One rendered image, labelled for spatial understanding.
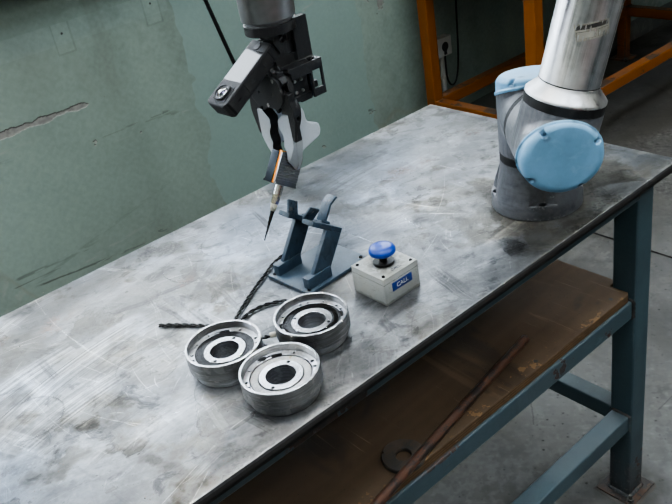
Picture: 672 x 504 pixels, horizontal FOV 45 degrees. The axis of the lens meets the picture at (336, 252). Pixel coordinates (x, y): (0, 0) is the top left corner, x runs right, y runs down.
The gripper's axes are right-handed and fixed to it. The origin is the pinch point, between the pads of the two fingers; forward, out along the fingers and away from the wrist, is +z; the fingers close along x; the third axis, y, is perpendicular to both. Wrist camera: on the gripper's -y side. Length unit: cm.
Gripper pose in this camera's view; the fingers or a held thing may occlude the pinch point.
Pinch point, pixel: (284, 161)
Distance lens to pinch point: 118.4
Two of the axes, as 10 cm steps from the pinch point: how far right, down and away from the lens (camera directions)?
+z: 1.6, 8.5, 5.0
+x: -6.8, -2.7, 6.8
